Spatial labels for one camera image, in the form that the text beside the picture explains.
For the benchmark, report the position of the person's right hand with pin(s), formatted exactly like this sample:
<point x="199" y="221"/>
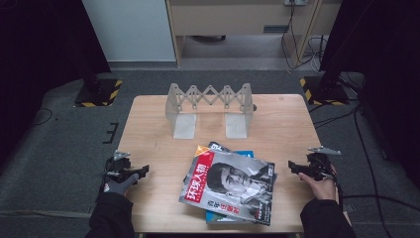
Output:
<point x="322" y="190"/>

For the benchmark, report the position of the light wooden desk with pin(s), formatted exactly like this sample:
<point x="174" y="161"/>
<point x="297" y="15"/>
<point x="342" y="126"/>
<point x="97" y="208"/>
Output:
<point x="231" y="18"/>

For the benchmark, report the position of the expandable metal bookend rack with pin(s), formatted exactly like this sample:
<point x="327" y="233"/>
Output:
<point x="185" y="127"/>

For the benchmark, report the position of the white power strip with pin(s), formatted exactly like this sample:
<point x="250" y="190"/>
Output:
<point x="295" y="2"/>

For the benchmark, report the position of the white cabinet panel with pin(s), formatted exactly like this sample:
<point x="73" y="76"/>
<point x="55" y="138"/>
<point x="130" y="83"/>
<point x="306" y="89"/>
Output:
<point x="128" y="29"/>

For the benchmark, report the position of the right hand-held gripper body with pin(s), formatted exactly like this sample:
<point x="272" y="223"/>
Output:
<point x="318" y="167"/>

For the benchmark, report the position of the black curtain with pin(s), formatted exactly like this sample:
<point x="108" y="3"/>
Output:
<point x="386" y="66"/>
<point x="39" y="66"/>

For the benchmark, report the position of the person's left hand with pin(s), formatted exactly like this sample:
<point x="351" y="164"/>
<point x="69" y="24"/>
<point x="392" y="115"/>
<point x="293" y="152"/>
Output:
<point x="119" y="186"/>

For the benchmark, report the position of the black stand with striped base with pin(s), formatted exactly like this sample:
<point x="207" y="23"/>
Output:
<point x="325" y="91"/>
<point x="99" y="94"/>

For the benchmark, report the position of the magazine with portrait cover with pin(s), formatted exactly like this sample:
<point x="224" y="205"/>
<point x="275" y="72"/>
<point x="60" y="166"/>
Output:
<point x="231" y="185"/>

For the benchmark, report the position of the blue book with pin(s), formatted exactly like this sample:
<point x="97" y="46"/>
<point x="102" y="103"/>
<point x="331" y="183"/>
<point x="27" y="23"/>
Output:
<point x="246" y="153"/>

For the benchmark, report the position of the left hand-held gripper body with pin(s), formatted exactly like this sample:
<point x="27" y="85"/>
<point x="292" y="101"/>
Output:
<point x="120" y="167"/>

